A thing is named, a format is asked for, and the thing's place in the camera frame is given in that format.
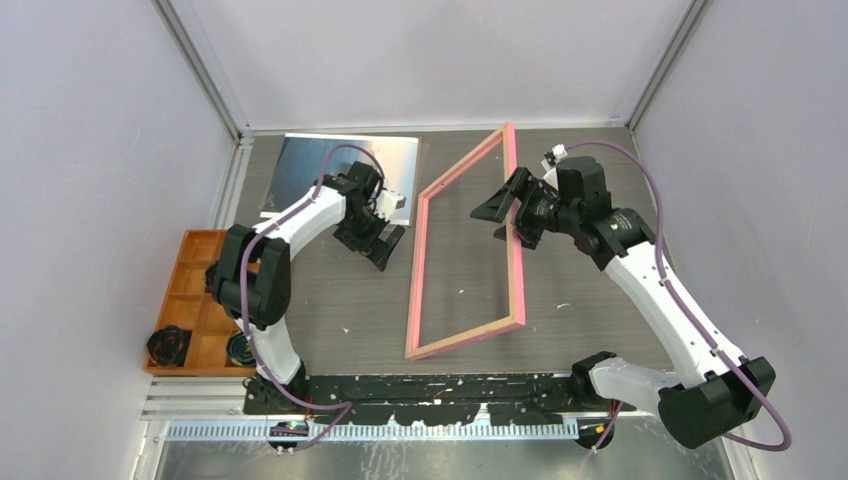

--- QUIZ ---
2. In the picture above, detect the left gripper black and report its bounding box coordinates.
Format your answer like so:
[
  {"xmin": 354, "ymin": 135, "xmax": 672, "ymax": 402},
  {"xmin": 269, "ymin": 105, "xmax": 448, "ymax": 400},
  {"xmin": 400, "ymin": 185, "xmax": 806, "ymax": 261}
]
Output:
[{"xmin": 336, "ymin": 205, "xmax": 405, "ymax": 271}]

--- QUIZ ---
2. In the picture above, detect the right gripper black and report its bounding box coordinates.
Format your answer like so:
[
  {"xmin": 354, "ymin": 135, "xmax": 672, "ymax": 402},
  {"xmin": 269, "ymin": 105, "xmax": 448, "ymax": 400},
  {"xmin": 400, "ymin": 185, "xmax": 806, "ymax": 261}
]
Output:
[{"xmin": 472, "ymin": 167, "xmax": 580, "ymax": 250}]

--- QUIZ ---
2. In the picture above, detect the pink wooden picture frame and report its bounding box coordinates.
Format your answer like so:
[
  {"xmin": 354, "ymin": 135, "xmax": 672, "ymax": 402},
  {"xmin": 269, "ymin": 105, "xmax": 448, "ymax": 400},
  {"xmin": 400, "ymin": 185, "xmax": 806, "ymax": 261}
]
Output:
[{"xmin": 405, "ymin": 122, "xmax": 526, "ymax": 361}]

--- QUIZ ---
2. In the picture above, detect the clear acrylic sheet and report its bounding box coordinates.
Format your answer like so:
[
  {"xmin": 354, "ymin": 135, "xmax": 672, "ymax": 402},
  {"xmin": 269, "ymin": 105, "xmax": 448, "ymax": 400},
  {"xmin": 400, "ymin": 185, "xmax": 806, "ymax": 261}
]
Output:
[{"xmin": 412, "ymin": 139, "xmax": 429, "ymax": 199}]

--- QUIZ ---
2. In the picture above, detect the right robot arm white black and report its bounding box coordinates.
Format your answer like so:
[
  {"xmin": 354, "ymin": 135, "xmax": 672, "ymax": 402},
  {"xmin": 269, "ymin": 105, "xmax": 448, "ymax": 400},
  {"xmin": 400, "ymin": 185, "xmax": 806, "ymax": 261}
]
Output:
[{"xmin": 470, "ymin": 156, "xmax": 776, "ymax": 449}]

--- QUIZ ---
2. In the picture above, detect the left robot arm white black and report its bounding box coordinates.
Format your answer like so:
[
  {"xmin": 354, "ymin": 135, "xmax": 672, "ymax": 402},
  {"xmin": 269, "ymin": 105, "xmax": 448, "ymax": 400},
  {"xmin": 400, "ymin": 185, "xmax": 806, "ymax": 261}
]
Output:
[{"xmin": 206, "ymin": 162, "xmax": 406, "ymax": 414}]

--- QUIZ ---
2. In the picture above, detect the landscape photo print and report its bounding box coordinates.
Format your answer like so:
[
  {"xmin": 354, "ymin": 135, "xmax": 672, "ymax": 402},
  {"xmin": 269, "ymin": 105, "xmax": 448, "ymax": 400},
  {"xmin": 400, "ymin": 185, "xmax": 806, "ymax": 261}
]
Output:
[{"xmin": 260, "ymin": 133, "xmax": 428, "ymax": 226}]

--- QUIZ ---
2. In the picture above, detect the orange compartment tray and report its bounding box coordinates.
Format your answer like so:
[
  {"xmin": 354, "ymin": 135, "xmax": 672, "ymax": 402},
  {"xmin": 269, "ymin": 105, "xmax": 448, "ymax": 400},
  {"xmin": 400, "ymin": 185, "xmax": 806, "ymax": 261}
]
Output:
[{"xmin": 143, "ymin": 230, "xmax": 255, "ymax": 377}]

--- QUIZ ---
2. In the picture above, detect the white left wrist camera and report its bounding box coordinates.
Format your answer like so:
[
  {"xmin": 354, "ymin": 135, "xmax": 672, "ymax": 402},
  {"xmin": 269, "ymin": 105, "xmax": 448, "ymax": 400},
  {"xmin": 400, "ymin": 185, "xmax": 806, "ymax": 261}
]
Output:
[{"xmin": 374, "ymin": 189, "xmax": 406, "ymax": 221}]

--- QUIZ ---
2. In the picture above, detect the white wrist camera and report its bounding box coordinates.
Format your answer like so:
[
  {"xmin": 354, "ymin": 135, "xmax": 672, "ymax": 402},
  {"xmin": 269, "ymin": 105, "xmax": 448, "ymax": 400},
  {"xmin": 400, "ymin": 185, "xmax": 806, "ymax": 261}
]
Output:
[
  {"xmin": 542, "ymin": 144, "xmax": 568, "ymax": 173},
  {"xmin": 374, "ymin": 189, "xmax": 406, "ymax": 221}
]

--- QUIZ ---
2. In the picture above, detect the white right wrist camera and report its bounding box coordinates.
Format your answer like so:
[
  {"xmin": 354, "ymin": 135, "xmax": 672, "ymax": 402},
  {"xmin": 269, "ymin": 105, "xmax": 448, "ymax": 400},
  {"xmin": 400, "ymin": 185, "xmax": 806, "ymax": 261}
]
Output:
[{"xmin": 542, "ymin": 144, "xmax": 568, "ymax": 173}]

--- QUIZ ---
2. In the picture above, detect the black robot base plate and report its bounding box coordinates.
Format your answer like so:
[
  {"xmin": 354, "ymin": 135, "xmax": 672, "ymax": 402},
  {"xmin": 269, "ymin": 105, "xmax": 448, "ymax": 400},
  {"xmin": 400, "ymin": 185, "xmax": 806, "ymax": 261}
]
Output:
[{"xmin": 242, "ymin": 373, "xmax": 615, "ymax": 427}]

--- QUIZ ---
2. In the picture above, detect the black yellow coiled cable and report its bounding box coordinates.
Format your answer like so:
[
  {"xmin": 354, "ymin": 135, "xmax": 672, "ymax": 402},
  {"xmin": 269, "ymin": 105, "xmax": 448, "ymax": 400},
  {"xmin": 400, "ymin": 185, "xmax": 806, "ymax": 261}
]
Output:
[{"xmin": 225, "ymin": 331, "xmax": 257, "ymax": 369}]

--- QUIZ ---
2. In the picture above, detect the aluminium rail front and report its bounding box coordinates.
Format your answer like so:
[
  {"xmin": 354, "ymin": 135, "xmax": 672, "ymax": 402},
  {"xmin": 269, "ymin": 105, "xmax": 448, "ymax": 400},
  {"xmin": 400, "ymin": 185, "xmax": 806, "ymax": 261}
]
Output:
[{"xmin": 140, "ymin": 370, "xmax": 742, "ymax": 421}]

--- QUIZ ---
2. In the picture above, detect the black coiled cable bottom-left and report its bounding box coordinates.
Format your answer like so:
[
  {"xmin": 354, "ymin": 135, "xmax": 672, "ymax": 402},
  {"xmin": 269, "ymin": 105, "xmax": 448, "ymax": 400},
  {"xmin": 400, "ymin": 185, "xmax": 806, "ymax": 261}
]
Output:
[{"xmin": 146, "ymin": 324, "xmax": 193, "ymax": 370}]

